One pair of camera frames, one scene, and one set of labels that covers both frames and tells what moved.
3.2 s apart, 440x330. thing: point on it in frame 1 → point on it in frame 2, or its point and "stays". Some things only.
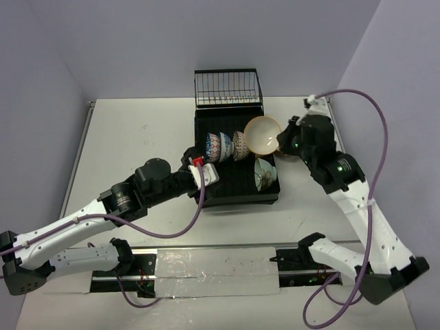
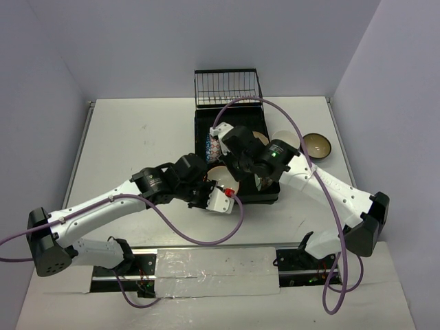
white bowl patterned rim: [260, 134] → [224, 178]
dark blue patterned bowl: [212, 147] stays
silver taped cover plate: [181, 273] stays
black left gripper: [188, 159] → [199, 198]
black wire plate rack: [227, 89] stays
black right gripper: [283, 137] → [237, 174]
